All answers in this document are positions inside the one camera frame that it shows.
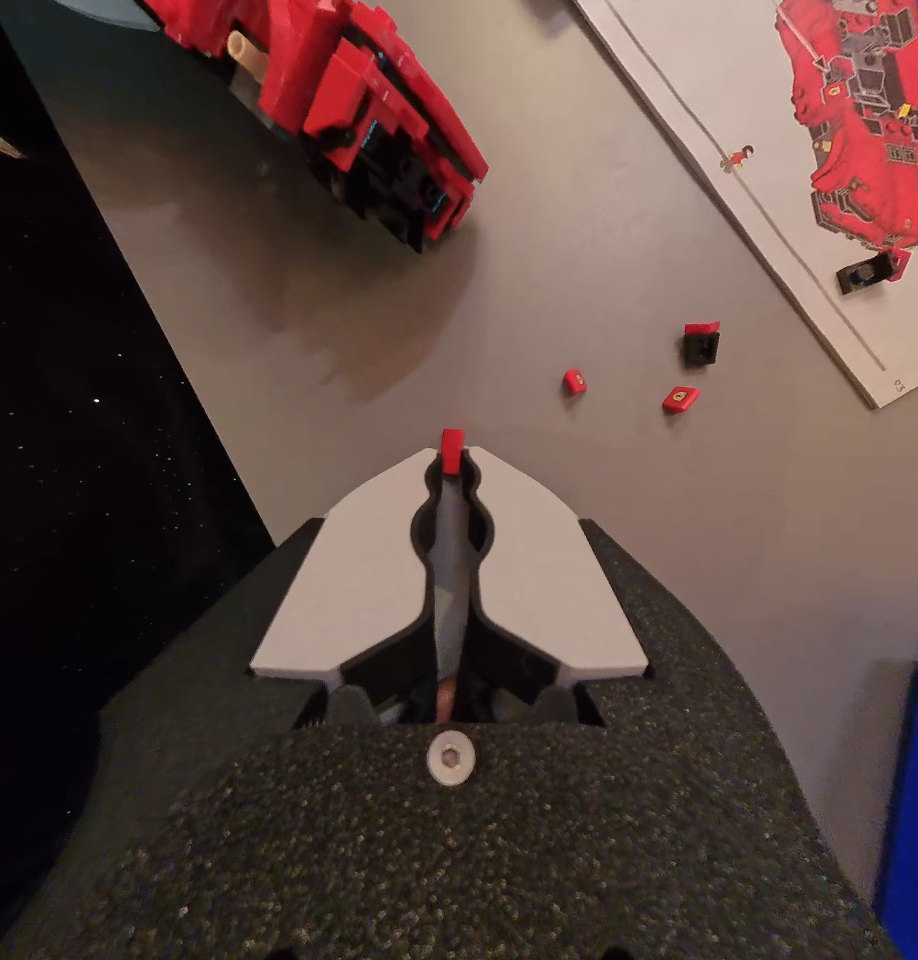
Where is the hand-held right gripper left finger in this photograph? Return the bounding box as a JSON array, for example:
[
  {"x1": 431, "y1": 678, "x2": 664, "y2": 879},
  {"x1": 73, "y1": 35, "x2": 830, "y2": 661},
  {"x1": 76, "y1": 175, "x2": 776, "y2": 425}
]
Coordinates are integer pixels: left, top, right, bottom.
[{"x1": 249, "y1": 447, "x2": 446, "y2": 708}]

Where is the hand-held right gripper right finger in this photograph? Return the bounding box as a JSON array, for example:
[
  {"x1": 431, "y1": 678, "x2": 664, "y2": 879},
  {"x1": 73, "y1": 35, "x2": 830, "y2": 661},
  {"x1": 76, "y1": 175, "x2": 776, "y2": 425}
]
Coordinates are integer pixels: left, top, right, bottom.
[{"x1": 457, "y1": 446, "x2": 649, "y2": 708}]

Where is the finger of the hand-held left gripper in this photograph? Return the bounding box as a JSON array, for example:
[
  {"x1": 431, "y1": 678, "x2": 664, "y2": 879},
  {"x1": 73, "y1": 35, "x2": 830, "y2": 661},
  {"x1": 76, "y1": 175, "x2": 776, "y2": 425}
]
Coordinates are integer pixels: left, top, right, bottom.
[{"x1": 69, "y1": 0, "x2": 163, "y2": 33}]

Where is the red lego car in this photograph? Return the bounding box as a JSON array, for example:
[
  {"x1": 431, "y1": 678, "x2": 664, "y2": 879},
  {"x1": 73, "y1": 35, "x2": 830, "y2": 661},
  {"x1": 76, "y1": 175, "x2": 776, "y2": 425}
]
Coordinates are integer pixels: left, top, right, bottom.
[{"x1": 140, "y1": 0, "x2": 490, "y2": 255}]

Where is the black and red lego piece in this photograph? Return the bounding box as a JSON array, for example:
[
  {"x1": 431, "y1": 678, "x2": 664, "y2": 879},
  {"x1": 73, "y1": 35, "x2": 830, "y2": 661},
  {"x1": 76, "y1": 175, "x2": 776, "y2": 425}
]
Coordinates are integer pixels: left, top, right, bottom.
[{"x1": 682, "y1": 321, "x2": 722, "y2": 369}]

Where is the black lego piece red tip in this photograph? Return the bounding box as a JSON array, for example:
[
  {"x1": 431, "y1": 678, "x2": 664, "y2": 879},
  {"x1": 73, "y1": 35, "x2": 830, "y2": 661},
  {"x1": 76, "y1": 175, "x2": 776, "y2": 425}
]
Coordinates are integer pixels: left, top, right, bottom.
[{"x1": 836, "y1": 249, "x2": 912, "y2": 296}]

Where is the lego instruction booklet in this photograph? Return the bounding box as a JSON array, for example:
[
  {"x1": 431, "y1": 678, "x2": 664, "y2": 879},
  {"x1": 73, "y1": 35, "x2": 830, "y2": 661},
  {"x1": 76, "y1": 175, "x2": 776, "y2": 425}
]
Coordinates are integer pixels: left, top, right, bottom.
[{"x1": 571, "y1": 0, "x2": 918, "y2": 410}]

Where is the blue plastic bin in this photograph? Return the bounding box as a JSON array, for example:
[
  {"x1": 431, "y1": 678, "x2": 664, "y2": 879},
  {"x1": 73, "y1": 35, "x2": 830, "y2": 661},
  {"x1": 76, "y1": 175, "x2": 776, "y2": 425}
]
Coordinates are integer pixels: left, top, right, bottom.
[{"x1": 875, "y1": 652, "x2": 918, "y2": 960}]

